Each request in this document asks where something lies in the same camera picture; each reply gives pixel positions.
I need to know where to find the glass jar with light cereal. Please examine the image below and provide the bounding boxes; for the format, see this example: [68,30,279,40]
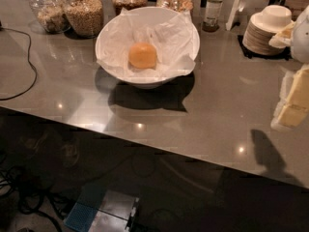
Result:
[29,0,70,34]

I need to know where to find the black tray under plates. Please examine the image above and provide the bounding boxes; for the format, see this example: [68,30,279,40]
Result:
[238,35,292,61]

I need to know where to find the white paper liner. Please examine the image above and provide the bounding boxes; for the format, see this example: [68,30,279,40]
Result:
[96,7,197,79]

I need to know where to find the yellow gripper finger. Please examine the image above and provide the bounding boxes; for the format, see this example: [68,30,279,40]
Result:
[270,64,309,131]
[268,21,295,48]

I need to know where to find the black cable on table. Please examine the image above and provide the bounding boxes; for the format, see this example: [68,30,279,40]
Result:
[0,26,38,102]

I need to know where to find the orange fruit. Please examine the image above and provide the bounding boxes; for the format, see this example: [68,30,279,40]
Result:
[128,43,156,69]

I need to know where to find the white stand post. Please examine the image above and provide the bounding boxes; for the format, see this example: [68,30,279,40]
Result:
[225,0,240,31]

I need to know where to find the glass jar with grains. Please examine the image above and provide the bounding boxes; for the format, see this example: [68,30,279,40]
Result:
[65,0,104,38]

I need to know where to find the blue and grey floor box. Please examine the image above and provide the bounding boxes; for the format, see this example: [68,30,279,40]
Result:
[64,190,139,232]

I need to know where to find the black floor cables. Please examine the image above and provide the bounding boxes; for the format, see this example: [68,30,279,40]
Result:
[0,152,76,232]

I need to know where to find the glass bottle with label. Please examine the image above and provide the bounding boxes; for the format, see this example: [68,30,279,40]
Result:
[202,0,223,32]

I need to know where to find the stack of white plates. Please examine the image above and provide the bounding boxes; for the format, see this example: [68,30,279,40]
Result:
[242,12,285,56]

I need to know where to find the small white bowl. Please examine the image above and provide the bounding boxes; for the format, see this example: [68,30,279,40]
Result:
[262,5,292,31]

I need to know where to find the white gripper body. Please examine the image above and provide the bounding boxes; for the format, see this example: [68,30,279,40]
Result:
[291,6,309,64]

